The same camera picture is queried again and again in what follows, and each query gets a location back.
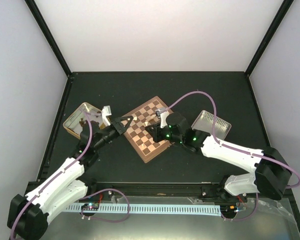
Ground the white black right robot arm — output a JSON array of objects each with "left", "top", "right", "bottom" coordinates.
[{"left": 145, "top": 112, "right": 292, "bottom": 202}]

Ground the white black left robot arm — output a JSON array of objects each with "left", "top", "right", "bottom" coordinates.
[{"left": 7, "top": 114, "right": 134, "bottom": 240}]

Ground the wooden chess board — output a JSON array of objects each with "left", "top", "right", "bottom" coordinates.
[{"left": 124, "top": 96, "right": 172, "bottom": 163}]

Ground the dark chess pieces pile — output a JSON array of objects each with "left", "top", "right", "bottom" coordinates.
[{"left": 79, "top": 118, "right": 88, "bottom": 128}]

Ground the left controller circuit board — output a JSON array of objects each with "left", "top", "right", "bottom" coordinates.
[{"left": 81, "top": 202, "right": 99, "bottom": 211}]

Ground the controller circuit board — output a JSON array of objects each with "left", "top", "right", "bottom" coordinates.
[
  {"left": 220, "top": 203, "right": 247, "bottom": 214},
  {"left": 81, "top": 202, "right": 99, "bottom": 211}
]

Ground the right controller circuit board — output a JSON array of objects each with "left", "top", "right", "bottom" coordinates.
[{"left": 220, "top": 203, "right": 247, "bottom": 214}]

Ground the pink patterned plastic basket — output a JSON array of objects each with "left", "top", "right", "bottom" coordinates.
[{"left": 191, "top": 110, "right": 232, "bottom": 141}]

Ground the yellow bear tin box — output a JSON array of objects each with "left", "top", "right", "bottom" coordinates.
[{"left": 63, "top": 102, "right": 106, "bottom": 139}]

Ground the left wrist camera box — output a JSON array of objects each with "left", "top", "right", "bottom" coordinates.
[{"left": 101, "top": 105, "right": 112, "bottom": 127}]

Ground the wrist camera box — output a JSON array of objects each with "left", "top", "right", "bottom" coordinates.
[
  {"left": 155, "top": 107, "right": 170, "bottom": 128},
  {"left": 101, "top": 105, "right": 112, "bottom": 127}
]

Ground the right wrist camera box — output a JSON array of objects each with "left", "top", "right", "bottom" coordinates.
[{"left": 155, "top": 107, "right": 170, "bottom": 128}]

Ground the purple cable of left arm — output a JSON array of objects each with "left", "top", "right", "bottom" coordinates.
[{"left": 9, "top": 111, "right": 130, "bottom": 240}]

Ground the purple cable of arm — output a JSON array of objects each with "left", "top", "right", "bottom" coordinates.
[
  {"left": 9, "top": 111, "right": 130, "bottom": 240},
  {"left": 164, "top": 91, "right": 300, "bottom": 222}
]

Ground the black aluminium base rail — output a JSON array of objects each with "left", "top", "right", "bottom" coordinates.
[{"left": 37, "top": 181, "right": 248, "bottom": 201}]

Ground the white slotted cable duct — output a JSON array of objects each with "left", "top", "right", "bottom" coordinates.
[{"left": 64, "top": 202, "right": 221, "bottom": 217}]

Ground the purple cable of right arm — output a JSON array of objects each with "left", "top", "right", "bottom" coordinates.
[{"left": 164, "top": 91, "right": 300, "bottom": 222}]

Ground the black frame post left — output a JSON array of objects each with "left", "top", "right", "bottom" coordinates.
[{"left": 24, "top": 0, "right": 72, "bottom": 77}]

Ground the black frame post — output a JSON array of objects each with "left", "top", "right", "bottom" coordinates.
[
  {"left": 24, "top": 0, "right": 72, "bottom": 77},
  {"left": 244, "top": 0, "right": 294, "bottom": 77}
]

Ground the black frame post right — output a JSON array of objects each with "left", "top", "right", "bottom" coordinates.
[{"left": 244, "top": 0, "right": 294, "bottom": 77}]

